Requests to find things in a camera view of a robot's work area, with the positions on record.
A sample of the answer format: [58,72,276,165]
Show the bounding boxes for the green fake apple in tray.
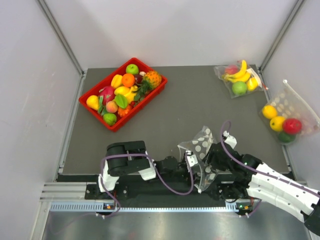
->
[125,63,140,75]

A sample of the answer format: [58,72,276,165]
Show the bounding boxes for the grey slotted cable duct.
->
[50,202,251,213]

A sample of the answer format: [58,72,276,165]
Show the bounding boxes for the yellow lemon lower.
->
[269,116,286,132]

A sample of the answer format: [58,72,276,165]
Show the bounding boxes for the red fruit in bag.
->
[224,65,239,75]

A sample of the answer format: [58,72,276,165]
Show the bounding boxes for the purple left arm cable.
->
[99,153,195,223]

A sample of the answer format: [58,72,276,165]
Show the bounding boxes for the yellow fake bell pepper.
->
[110,74,123,89]

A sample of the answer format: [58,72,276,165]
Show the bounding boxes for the green apple in bag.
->
[231,81,247,96]

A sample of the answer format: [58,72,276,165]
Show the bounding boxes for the white fake garlic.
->
[139,71,146,77]

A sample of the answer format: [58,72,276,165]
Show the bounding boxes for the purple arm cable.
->
[219,120,320,218]
[99,153,195,223]

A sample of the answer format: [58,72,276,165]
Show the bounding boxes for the yellow bananas in bag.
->
[222,60,251,83]

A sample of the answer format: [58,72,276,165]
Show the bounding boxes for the red plastic tray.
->
[78,57,168,132]

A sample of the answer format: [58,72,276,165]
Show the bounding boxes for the yellow fake banana bunch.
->
[114,85,138,104]

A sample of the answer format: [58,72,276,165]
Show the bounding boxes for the clear polka dot zip bag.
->
[177,126,217,194]

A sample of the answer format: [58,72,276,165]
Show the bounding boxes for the clear zip bag with bananas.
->
[213,59,269,99]

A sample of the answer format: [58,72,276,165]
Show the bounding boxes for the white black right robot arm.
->
[203,142,320,235]

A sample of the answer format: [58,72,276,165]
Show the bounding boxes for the green fake fruit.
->
[114,94,128,109]

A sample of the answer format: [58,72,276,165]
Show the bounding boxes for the green fake lime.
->
[103,113,117,126]

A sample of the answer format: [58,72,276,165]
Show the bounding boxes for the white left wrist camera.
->
[184,150,198,168]

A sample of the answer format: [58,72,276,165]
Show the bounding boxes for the yellow fake pear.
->
[86,95,100,111]

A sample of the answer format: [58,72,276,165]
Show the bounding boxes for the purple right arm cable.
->
[219,120,320,218]

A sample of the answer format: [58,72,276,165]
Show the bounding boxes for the dark red fake plum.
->
[134,74,143,84]

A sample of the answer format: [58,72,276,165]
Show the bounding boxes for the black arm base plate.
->
[84,175,250,200]

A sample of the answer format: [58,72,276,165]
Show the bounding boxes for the red fake apple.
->
[282,118,302,135]

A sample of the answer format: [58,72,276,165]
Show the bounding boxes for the green fruit in right bag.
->
[277,131,296,144]

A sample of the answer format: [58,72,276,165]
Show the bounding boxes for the yellow lemon upper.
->
[262,105,278,120]

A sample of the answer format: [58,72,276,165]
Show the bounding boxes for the yellow fruit in bag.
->
[246,77,259,92]

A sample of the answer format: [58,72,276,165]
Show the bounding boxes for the fake pineapple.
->
[134,70,162,102]

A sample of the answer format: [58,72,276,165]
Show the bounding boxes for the yellow lemon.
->
[269,116,286,132]
[262,105,278,120]

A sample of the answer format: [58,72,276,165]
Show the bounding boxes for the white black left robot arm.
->
[96,140,196,199]

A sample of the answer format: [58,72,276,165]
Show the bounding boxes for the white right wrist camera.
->
[222,130,237,149]

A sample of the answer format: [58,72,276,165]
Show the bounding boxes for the dotted zip bag at right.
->
[259,79,320,146]

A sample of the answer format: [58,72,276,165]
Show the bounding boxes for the red peach fake fruit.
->
[105,100,118,114]

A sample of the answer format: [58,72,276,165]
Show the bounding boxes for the orange fake carved fruit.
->
[117,105,132,118]

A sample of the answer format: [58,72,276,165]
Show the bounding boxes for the pink fake dragon fruit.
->
[97,86,116,116]

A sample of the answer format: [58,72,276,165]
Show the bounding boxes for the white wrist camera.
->
[222,130,237,149]
[184,150,198,168]

